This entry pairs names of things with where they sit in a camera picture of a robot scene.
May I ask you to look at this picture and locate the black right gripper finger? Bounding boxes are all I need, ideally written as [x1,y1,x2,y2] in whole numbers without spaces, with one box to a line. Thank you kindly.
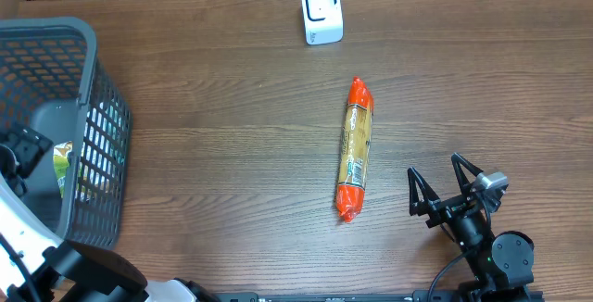
[407,167,440,216]
[451,152,483,195]

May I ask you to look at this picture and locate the green tea packet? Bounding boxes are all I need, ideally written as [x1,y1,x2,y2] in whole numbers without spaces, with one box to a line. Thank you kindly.
[53,141,73,197]

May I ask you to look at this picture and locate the spaghetti pack with red ends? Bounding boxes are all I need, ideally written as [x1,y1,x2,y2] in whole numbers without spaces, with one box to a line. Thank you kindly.
[335,77,374,222]

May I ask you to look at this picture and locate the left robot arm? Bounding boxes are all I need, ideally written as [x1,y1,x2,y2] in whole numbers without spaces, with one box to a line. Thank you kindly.
[1,123,221,302]

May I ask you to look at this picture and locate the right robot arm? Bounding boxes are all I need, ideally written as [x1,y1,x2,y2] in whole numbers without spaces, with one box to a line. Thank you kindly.
[407,153,543,301]

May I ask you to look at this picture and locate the white barcode scanner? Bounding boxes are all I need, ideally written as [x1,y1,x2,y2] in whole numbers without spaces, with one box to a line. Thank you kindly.
[301,0,344,45]

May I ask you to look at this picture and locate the grey plastic basket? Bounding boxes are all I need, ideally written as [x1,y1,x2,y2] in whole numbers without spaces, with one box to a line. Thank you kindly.
[1,17,132,249]

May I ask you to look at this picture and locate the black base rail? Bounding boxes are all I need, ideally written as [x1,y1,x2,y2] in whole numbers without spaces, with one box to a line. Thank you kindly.
[216,290,545,302]

